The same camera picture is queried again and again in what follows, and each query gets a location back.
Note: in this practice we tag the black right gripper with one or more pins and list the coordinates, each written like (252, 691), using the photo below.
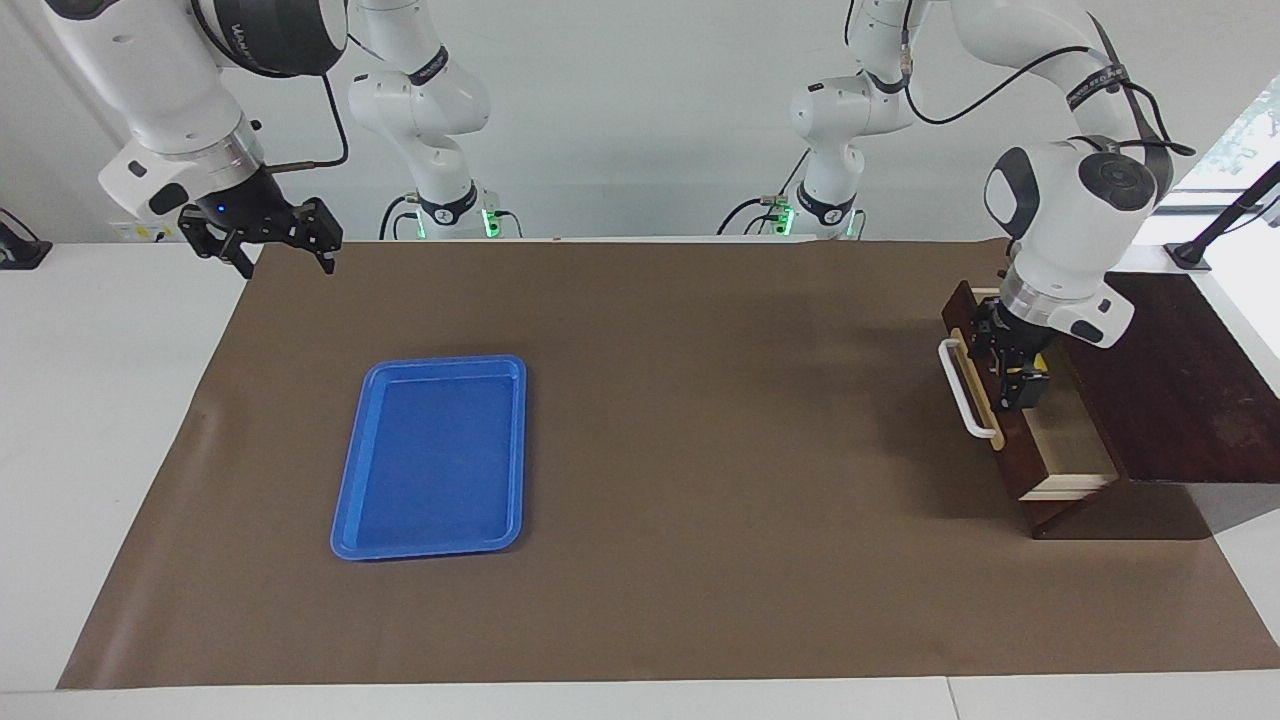
(250, 215)

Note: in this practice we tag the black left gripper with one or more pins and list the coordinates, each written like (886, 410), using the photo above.
(1005, 340)

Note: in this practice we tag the yellow cube block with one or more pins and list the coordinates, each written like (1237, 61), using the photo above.
(1043, 365)

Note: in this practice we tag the dark wooden drawer cabinet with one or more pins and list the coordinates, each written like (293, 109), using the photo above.
(1190, 400)

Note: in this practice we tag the blue plastic tray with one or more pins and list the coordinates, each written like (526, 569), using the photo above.
(430, 460)

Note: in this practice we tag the bright window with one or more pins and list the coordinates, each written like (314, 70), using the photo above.
(1235, 140)

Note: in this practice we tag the brown table mat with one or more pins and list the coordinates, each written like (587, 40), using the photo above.
(700, 550)

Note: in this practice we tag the white wall power outlet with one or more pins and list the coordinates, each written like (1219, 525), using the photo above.
(125, 232)

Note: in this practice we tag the black clamp mount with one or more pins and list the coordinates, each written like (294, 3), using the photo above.
(18, 250)

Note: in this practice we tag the black camera stand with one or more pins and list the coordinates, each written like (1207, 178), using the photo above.
(1225, 215)

